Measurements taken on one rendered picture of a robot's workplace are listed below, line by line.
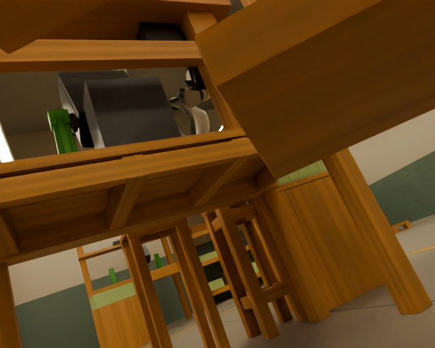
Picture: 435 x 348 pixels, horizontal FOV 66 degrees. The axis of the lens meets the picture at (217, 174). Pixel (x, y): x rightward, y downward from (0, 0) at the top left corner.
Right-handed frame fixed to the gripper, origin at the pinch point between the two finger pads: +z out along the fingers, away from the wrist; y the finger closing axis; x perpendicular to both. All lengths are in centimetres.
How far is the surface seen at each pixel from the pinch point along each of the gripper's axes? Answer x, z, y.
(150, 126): 24.9, 32.4, 3.8
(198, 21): 13.5, -12.4, 34.7
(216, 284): -250, -183, -448
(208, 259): -278, -199, -412
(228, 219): 10, -11, -75
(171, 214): 12, 27, -46
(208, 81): 26.7, 0.3, 12.2
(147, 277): 8, 47, -74
